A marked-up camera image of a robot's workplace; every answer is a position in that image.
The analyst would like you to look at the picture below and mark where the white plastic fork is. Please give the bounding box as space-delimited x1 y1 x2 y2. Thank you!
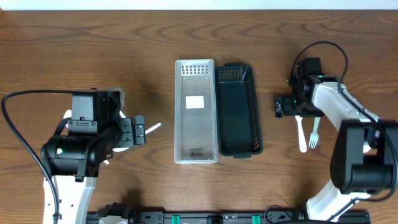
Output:
295 115 308 153
309 117 321 149

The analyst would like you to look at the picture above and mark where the black plastic perforated basket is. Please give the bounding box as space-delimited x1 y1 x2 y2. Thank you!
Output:
215 63 263 159

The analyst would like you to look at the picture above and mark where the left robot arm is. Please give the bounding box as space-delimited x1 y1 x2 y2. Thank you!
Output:
41 89 146 223

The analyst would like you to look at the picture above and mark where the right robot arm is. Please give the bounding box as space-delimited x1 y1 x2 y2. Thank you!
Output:
275 58 397 223

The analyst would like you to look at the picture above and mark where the white plastic spoon upper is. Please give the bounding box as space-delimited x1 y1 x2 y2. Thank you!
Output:
119 111 126 118

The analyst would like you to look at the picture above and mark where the white plastic spoon angled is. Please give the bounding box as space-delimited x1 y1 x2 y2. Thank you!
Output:
111 122 162 153

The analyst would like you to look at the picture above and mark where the clear plastic perforated basket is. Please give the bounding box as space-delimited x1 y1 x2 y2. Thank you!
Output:
174 59 218 164

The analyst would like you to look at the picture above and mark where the white plastic spoon far left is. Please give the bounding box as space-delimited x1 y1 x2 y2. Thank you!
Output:
63 110 72 119

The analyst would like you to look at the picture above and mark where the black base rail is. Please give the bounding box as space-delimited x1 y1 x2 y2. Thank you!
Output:
86 203 371 224

